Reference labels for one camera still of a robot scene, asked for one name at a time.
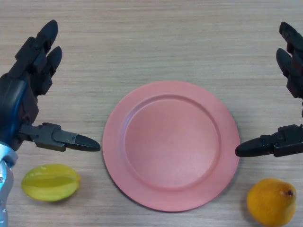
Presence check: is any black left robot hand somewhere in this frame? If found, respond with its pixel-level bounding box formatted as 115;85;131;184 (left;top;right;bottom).
0;20;101;152

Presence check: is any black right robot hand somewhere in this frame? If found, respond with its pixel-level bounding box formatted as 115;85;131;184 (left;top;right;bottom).
235;21;303;158

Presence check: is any yellow starfruit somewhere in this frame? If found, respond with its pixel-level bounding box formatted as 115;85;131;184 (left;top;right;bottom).
21;165;81;202

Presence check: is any pink round plate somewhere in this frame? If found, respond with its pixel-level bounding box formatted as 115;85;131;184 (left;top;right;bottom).
102;80;241;212

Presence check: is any orange pear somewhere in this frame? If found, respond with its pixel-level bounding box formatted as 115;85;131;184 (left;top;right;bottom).
246;178;297;226

